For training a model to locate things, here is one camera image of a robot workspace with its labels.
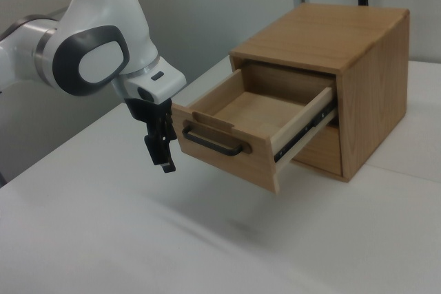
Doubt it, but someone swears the plain wooden drawer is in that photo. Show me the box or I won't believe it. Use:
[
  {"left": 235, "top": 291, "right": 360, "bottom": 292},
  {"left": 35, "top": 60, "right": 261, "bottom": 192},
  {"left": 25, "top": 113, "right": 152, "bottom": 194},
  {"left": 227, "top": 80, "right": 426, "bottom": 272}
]
[{"left": 291, "top": 124, "right": 344, "bottom": 176}]

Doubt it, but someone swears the wooden drawer with handle notch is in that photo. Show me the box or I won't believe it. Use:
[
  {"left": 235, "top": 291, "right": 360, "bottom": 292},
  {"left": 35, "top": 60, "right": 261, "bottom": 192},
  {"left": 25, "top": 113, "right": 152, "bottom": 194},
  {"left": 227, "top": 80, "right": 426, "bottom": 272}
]
[{"left": 171, "top": 65, "right": 337, "bottom": 195}]

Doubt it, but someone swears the black metal drawer slide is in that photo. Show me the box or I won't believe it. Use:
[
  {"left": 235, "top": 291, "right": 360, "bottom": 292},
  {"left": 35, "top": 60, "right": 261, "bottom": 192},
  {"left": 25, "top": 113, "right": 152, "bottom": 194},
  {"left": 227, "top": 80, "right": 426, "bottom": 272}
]
[{"left": 274, "top": 100, "right": 337, "bottom": 164}]

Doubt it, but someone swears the wooden drawer cabinet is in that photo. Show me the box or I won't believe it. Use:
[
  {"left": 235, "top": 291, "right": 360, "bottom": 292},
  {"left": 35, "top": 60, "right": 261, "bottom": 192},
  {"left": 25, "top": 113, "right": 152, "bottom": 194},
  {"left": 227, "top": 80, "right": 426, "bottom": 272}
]
[{"left": 229, "top": 2, "right": 412, "bottom": 183}]

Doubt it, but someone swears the black metal drawer handle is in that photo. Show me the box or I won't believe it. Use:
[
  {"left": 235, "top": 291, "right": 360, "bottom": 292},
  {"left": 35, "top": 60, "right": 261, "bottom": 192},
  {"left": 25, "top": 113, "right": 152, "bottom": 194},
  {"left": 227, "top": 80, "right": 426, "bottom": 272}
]
[{"left": 181, "top": 124, "right": 244, "bottom": 158}]

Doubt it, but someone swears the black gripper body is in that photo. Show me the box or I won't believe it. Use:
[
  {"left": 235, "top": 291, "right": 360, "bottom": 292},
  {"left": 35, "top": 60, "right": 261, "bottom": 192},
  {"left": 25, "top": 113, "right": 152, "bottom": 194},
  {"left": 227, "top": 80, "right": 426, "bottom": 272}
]
[{"left": 124, "top": 97, "right": 174, "bottom": 127}]

